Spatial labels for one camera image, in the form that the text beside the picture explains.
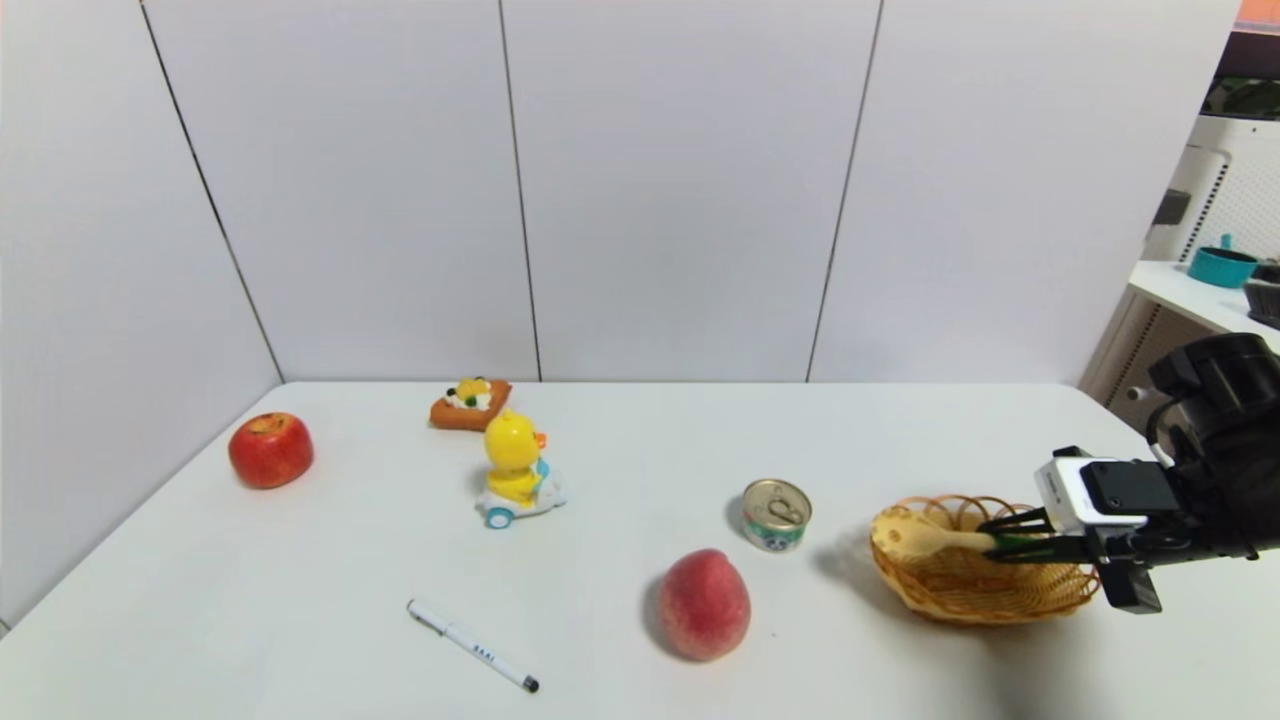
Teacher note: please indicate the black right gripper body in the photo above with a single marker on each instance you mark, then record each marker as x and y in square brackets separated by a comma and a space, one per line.
[1122, 570]

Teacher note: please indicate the toy waffle cake with fruit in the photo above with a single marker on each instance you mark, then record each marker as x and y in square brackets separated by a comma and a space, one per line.
[465, 415]

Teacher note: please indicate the small tin can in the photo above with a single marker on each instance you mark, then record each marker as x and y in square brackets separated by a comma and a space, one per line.
[776, 515]

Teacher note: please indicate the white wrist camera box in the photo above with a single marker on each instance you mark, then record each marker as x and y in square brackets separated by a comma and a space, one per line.
[1065, 495]

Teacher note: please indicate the white side table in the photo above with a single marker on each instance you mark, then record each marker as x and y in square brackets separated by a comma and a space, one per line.
[1190, 300]

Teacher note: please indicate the red peach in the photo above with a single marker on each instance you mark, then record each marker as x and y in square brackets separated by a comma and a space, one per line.
[704, 605]

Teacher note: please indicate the red apple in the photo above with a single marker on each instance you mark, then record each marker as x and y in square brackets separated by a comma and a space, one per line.
[270, 452]

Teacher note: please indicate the yellow duck toy car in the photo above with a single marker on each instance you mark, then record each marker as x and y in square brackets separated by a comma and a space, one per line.
[512, 450]

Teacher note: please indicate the white pegboard panel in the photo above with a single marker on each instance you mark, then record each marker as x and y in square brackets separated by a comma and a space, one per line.
[1240, 190]

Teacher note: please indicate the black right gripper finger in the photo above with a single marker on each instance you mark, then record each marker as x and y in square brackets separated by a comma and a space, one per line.
[1020, 522]
[1050, 550]

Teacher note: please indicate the white pen with black tip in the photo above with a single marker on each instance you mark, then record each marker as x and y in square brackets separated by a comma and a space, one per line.
[470, 640]

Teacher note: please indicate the yellow woven basket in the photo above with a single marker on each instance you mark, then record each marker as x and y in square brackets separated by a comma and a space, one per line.
[950, 590]

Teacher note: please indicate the teal pot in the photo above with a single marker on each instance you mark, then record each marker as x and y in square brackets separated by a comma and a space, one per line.
[1220, 270]

